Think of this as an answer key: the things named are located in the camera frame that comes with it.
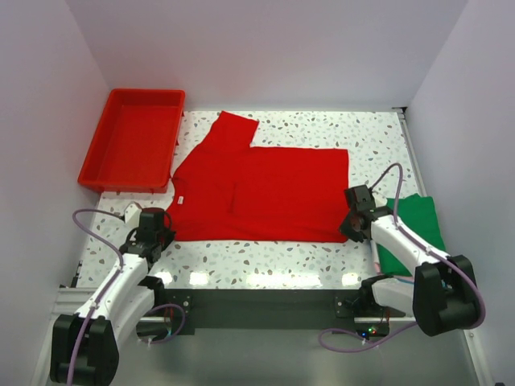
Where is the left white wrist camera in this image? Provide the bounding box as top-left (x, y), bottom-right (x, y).
top-left (122, 202), bottom-right (142, 228)

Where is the folded green t-shirt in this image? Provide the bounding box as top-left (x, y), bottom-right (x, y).
top-left (377, 193), bottom-right (446, 277)

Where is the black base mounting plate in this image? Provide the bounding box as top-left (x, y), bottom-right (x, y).
top-left (136, 289), bottom-right (404, 339)

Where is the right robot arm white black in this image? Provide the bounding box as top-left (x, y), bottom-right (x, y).
top-left (340, 185), bottom-right (486, 336)

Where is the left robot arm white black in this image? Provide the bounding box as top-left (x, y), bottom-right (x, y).
top-left (49, 203), bottom-right (187, 385)

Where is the red t-shirt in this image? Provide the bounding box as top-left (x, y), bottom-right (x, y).
top-left (167, 112), bottom-right (349, 243)

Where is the red plastic bin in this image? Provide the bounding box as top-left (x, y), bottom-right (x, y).
top-left (77, 88), bottom-right (186, 194)

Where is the aluminium frame rail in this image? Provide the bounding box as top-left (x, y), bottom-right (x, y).
top-left (30, 261), bottom-right (492, 386)

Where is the folded teal t-shirt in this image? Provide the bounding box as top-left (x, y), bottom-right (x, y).
top-left (396, 277), bottom-right (414, 285)

